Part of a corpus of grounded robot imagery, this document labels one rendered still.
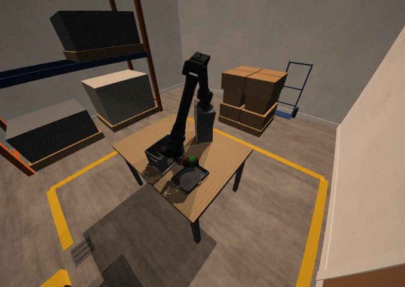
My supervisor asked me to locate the black crate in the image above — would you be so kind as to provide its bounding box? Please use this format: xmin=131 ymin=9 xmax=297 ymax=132
xmin=144 ymin=134 xmax=174 ymax=173

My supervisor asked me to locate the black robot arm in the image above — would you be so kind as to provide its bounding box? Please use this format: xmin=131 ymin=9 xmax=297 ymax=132
xmin=161 ymin=52 xmax=213 ymax=158

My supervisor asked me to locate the orange-brown bottle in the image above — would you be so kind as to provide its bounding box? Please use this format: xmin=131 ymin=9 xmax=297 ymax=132
xmin=182 ymin=156 xmax=199 ymax=167

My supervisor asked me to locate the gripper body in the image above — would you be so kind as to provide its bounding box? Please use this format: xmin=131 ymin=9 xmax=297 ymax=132
xmin=173 ymin=148 xmax=184 ymax=161

